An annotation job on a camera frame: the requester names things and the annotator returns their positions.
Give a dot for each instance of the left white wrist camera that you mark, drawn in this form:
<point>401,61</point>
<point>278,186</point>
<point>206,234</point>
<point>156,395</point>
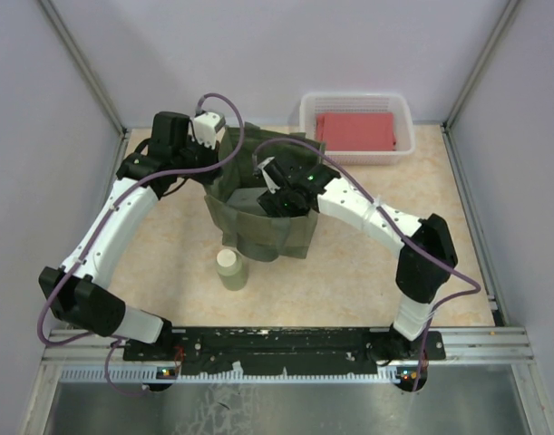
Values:
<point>207,127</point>

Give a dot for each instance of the green canvas bag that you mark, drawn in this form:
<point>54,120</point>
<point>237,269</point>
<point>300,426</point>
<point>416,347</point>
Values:
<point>257,237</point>

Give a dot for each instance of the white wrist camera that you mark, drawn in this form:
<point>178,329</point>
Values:
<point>207,127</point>
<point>269,172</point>

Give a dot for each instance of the aluminium front rail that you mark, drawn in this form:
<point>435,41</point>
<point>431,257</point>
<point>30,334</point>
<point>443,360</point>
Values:
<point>96,359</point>

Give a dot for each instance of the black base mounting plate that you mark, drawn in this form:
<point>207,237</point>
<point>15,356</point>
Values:
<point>313,352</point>

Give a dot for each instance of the white square bottle black cap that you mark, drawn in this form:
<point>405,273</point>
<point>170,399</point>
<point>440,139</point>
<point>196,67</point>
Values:
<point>246,200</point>

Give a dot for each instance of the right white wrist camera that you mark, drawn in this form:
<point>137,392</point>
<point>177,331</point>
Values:
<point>269,172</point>

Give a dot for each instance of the left green bottle beige cap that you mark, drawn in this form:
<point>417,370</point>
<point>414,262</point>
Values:
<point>231,269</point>

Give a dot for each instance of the red folded cloth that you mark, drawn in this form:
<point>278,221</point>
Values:
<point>353,131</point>

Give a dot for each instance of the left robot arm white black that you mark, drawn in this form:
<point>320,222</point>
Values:
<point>77,292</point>

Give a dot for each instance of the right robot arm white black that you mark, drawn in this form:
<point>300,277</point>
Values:
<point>423,246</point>

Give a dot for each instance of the white plastic basket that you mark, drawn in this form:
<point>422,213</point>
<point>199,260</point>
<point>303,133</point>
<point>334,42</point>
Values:
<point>315,103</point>

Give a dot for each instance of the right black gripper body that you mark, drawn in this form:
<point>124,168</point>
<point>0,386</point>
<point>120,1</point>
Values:
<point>280,202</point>

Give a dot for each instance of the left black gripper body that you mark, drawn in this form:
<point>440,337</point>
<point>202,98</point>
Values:
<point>195,156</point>

